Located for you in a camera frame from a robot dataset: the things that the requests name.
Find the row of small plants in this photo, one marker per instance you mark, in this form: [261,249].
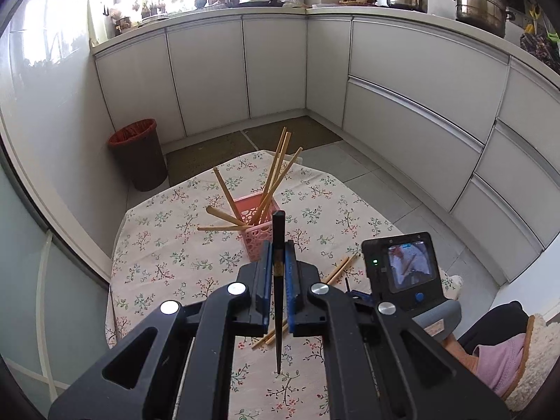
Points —
[151,8]

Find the person's leg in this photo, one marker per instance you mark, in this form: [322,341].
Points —
[494,319]

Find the yellow hanging tool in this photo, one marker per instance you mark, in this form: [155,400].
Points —
[533,15]

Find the pale cutting board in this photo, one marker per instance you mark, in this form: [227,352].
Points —
[99,24]

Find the white cabinet with drawers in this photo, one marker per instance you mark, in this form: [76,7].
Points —
[415,96]

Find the green hanging tool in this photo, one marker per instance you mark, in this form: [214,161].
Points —
[553,37]

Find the brown trash bin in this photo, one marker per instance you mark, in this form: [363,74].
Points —
[140,157]

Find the person's right forearm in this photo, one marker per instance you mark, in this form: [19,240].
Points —
[503,358]

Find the floral tablecloth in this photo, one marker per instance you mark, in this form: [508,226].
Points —
[175,249]

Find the brown floor mat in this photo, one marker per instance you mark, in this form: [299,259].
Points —
[205,157]
[310,133]

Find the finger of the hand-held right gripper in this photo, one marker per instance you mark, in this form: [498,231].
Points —
[359,294]

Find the bunch of bamboo chopsticks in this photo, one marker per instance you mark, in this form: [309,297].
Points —
[271,175]

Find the white cabinet with doors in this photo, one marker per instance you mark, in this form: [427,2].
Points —
[210,70]

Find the stainless steel steamer pot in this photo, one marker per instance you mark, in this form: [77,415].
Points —
[479,6]

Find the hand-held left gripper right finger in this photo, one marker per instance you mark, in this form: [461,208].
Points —
[292,280]

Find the person's right hand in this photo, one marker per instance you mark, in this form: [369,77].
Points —
[457,350]

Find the black chopstick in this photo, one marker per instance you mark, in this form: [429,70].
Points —
[278,236]

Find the plain bamboo chopstick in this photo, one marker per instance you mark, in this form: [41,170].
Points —
[345,268]
[336,269]

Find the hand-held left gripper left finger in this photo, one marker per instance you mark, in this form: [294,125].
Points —
[265,273]

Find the pink perforated chopstick holder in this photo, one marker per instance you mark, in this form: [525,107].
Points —
[256,238]

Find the plaid cloth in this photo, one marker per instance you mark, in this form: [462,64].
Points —
[540,50]

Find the frosted glass door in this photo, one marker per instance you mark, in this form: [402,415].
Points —
[26,293]

